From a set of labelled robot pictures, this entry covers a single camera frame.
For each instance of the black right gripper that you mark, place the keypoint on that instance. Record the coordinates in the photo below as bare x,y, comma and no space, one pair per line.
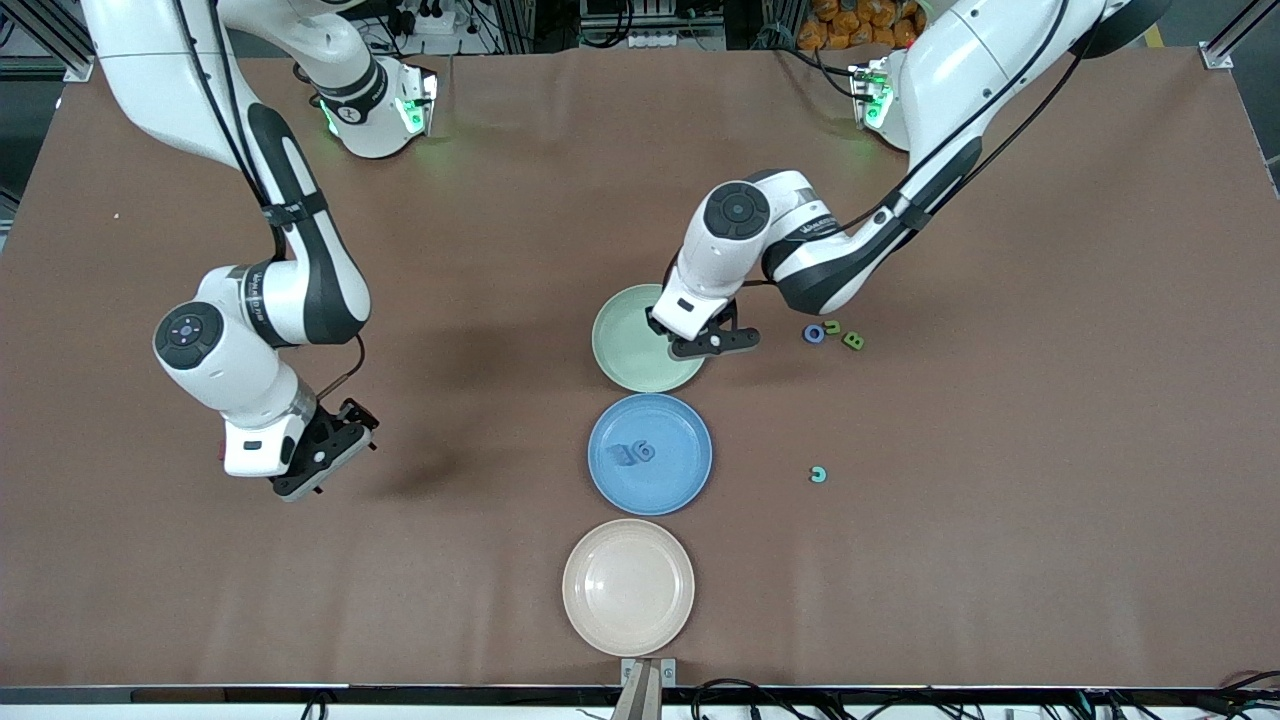
318,431

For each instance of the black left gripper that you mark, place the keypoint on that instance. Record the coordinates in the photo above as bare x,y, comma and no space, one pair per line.
654,325

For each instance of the blue foam lowercase g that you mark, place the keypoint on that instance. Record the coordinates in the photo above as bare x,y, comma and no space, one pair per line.
648,455

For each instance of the blue foam bar piece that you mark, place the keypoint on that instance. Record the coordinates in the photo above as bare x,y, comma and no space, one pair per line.
620,456

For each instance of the green foam letter B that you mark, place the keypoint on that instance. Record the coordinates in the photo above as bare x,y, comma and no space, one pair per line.
853,341

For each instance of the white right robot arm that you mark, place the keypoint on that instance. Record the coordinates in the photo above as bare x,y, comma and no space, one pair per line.
230,370

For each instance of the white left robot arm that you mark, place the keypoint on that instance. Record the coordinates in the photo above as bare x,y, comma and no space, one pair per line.
950,70

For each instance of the pale green plate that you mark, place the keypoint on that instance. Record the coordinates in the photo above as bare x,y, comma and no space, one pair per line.
625,350

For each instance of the blue foam letter O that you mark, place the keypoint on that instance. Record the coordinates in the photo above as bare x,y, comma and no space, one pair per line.
806,334

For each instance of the blue plate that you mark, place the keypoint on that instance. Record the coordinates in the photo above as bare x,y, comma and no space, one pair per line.
670,480

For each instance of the brown table cover sheet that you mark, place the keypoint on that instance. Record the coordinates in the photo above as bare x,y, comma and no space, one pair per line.
450,600

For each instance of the beige plate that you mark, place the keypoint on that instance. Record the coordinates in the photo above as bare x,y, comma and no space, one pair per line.
628,587

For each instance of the black equipment behind table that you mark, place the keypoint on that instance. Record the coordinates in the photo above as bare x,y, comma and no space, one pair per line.
600,15

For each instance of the pile of orange objects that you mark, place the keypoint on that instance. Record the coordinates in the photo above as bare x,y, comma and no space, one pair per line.
850,25

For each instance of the white power strip with plugs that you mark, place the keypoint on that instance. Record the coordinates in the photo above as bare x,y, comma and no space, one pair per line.
435,22

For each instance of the grey metal mount bracket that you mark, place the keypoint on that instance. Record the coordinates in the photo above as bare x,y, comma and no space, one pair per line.
668,672

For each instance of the tan camera post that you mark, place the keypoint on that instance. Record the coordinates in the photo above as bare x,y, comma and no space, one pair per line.
640,700

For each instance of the aluminium frame extrusion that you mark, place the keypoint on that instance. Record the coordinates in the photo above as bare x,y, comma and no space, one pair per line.
75,72
1222,55

